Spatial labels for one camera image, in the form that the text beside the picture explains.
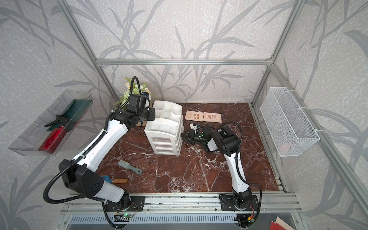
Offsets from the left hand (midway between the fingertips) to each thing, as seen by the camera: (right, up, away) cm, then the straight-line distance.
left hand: (154, 112), depth 81 cm
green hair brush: (-20, -32, +6) cm, 38 cm away
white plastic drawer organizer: (+8, -11, -6) cm, 15 cm away
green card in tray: (-41, +1, -4) cm, 41 cm away
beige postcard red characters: (+23, -2, +31) cm, 39 cm away
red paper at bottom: (+62, -55, -13) cm, 84 cm away
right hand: (+14, -16, +13) cm, 25 cm away
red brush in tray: (-36, -12, -22) cm, 44 cm away
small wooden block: (-19, -39, -1) cm, 44 cm away
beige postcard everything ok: (+37, -3, +31) cm, 49 cm away
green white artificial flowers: (-12, +13, +2) cm, 18 cm away
